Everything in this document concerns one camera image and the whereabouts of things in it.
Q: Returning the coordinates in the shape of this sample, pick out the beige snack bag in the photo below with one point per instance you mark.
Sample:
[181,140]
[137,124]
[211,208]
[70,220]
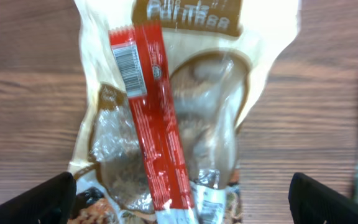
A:
[219,56]

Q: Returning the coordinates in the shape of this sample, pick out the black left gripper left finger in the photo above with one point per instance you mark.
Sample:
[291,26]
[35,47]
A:
[49,202]

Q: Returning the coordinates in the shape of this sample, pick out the red stick packet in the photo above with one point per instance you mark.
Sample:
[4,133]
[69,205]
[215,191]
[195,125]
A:
[140,56]

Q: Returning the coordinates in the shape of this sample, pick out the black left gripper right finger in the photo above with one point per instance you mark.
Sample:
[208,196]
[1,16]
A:
[311,202]

